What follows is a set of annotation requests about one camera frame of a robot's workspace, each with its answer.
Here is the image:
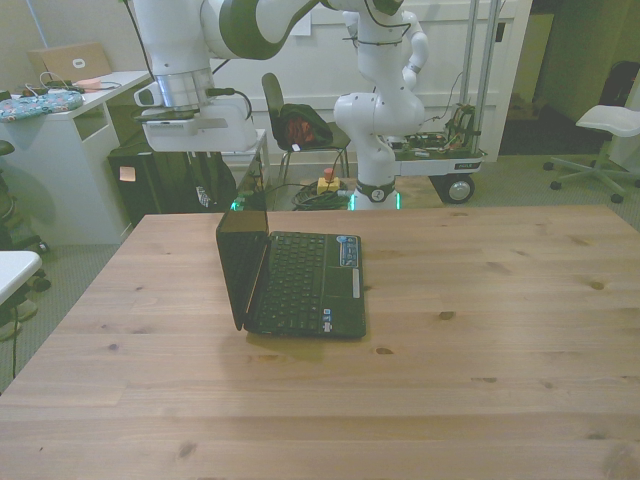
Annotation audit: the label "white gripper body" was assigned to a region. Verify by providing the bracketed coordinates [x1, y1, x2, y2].
[141, 101, 259, 154]

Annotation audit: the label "light sneaker shoe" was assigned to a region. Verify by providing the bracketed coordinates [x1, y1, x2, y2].
[0, 298, 39, 342]

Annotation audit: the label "black computer tower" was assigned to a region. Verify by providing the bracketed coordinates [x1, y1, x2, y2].
[106, 144, 194, 227]

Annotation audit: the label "floral blue cushion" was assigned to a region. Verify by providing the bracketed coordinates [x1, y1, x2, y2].
[0, 90, 84, 124]

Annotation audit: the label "white swivel chair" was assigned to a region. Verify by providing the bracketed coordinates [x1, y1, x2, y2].
[543, 104, 640, 205]

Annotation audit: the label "black chair backrest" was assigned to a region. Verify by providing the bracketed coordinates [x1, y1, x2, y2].
[596, 60, 640, 109]

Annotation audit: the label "white mobile cart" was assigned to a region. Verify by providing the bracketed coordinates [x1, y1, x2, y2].
[383, 101, 489, 206]

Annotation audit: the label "white rounded table corner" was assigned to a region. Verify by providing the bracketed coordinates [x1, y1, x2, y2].
[0, 249, 43, 307]

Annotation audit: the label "coiled black cables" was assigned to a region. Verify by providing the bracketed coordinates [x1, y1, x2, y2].
[291, 181, 352, 212]

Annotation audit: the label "white desk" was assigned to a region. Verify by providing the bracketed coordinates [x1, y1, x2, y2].
[0, 69, 167, 247]

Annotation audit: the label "black laptop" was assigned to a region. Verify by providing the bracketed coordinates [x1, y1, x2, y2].
[214, 207, 368, 342]

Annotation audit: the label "black plastic chair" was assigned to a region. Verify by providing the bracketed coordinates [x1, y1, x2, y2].
[260, 72, 352, 184]

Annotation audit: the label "black electronics box green light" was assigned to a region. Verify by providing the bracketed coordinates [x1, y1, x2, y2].
[230, 151, 269, 214]

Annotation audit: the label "cardboard box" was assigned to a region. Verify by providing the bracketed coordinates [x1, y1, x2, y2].
[26, 41, 113, 84]

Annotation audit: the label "black backpack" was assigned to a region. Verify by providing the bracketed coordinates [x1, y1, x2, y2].
[189, 151, 238, 213]

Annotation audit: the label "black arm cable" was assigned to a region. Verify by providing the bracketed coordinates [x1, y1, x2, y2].
[204, 0, 408, 124]

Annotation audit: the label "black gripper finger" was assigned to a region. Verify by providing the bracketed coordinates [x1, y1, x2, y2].
[185, 150, 200, 201]
[201, 150, 216, 200]

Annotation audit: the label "flat dark wrist camera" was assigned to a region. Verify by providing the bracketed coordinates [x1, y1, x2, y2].
[133, 106, 227, 137]

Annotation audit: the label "dark clothes with red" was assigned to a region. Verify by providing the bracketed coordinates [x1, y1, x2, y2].
[277, 102, 336, 152]

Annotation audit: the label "aluminium frame posts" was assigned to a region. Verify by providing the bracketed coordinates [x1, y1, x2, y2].
[458, 0, 502, 156]

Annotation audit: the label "white side table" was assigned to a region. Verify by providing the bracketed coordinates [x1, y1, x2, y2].
[219, 128, 272, 202]

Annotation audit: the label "dark office chair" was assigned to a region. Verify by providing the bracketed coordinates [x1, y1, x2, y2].
[0, 139, 53, 294]

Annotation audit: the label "yellow emergency stop button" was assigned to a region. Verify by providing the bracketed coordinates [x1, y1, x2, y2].
[317, 168, 342, 197]

